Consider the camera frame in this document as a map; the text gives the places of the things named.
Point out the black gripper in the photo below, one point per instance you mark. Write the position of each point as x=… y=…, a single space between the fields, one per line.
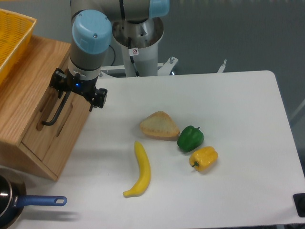
x=84 y=87

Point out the yellow toy banana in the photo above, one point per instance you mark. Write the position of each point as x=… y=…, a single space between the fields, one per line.
x=144 y=178

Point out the blue-handled dark pan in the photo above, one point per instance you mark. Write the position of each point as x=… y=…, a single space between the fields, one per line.
x=13 y=199

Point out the toy bread slice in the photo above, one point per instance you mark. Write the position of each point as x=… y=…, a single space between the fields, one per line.
x=161 y=126

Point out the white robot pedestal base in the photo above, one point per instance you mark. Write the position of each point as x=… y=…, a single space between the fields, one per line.
x=138 y=41

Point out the green toy bell pepper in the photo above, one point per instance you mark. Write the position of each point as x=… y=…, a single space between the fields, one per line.
x=190 y=138

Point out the wooden drawer cabinet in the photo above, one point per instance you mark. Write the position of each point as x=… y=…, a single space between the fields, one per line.
x=20 y=96

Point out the yellow plastic basket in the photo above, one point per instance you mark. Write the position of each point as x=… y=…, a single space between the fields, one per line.
x=15 y=33

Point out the yellow toy bell pepper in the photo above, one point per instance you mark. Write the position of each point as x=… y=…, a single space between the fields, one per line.
x=203 y=158

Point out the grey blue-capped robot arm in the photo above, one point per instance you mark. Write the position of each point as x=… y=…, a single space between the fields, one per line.
x=92 y=22

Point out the black table-edge clamp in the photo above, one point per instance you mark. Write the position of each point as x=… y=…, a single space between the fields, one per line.
x=299 y=200

